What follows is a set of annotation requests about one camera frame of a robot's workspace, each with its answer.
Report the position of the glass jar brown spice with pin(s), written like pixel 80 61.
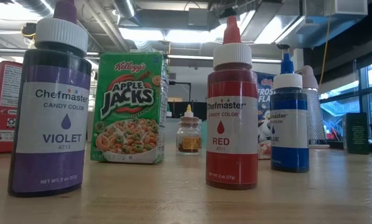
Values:
pixel 189 140

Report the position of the blue Frosted Flakes cereal box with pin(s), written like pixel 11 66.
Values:
pixel 263 124

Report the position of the blue food colour bottle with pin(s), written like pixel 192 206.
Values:
pixel 289 133

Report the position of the black monitor screen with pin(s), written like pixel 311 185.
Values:
pixel 176 109

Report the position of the red food colour bottle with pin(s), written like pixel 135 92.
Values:
pixel 231 124

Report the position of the green Apple Jacks cereal box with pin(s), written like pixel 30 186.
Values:
pixel 128 102

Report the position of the ceiling light strip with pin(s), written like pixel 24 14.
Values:
pixel 173 35

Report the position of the violet food colour bottle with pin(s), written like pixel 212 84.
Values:
pixel 50 124

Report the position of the dark green small box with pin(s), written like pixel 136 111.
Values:
pixel 356 133

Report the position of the black ceiling lamp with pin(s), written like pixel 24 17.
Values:
pixel 29 30

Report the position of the red Froot Loops cereal box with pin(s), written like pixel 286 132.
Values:
pixel 5 102

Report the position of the silver ceiling duct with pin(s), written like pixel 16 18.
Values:
pixel 285 28

